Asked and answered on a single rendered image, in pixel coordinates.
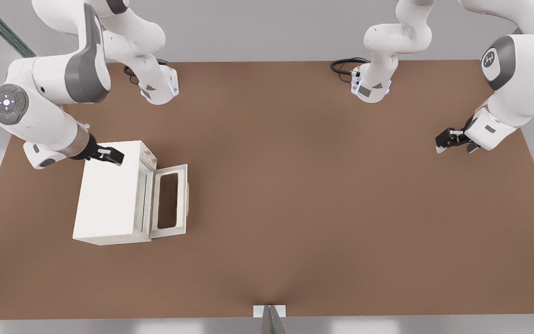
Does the white oven body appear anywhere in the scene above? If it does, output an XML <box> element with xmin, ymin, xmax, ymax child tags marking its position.
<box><xmin>73</xmin><ymin>141</ymin><xmax>158</xmax><ymax>246</ymax></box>

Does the black cable loop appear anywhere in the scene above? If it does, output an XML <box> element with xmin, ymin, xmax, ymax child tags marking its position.
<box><xmin>123</xmin><ymin>59</ymin><xmax>169</xmax><ymax>86</ymax></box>
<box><xmin>331</xmin><ymin>58</ymin><xmax>369</xmax><ymax>84</ymax></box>

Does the white oven door with handle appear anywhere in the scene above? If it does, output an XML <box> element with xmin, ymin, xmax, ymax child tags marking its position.
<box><xmin>148</xmin><ymin>164</ymin><xmax>190</xmax><ymax>240</ymax></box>

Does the silver frame post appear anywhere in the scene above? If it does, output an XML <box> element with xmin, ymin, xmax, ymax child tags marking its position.
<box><xmin>253</xmin><ymin>305</ymin><xmax>287</xmax><ymax>334</ymax></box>
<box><xmin>0</xmin><ymin>0</ymin><xmax>37</xmax><ymax>58</ymax></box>

